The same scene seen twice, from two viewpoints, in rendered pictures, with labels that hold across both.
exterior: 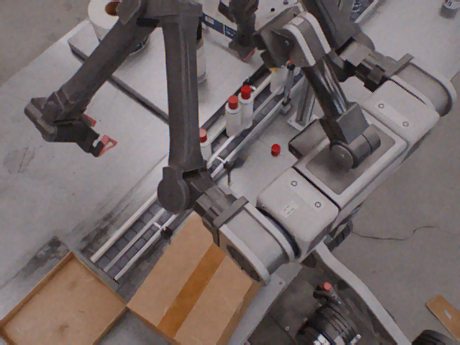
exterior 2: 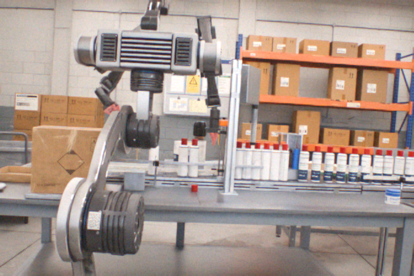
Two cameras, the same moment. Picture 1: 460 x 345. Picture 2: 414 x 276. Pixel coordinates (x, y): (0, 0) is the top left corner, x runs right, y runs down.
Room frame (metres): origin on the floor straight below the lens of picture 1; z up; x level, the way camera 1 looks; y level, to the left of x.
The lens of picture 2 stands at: (-0.55, -1.43, 1.20)
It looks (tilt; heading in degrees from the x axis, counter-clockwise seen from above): 3 degrees down; 41
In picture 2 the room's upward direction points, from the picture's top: 4 degrees clockwise
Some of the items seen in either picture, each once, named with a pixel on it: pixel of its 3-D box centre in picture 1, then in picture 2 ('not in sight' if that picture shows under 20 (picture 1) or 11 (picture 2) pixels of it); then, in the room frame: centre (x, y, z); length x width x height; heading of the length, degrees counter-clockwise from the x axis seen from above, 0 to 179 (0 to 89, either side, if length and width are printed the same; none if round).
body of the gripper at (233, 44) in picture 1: (245, 35); (214, 124); (1.09, -0.10, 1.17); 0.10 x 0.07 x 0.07; 137
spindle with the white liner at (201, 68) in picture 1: (192, 47); (198, 145); (1.17, 0.08, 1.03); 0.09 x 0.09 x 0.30
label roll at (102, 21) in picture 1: (119, 22); (188, 152); (1.38, 0.36, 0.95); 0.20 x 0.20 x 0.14
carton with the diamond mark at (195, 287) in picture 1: (202, 292); (72, 158); (0.32, 0.07, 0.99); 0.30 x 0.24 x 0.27; 145
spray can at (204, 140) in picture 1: (203, 149); (153, 155); (0.79, 0.06, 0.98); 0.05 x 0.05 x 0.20
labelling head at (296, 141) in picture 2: not in sight; (287, 156); (1.41, -0.40, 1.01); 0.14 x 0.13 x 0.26; 137
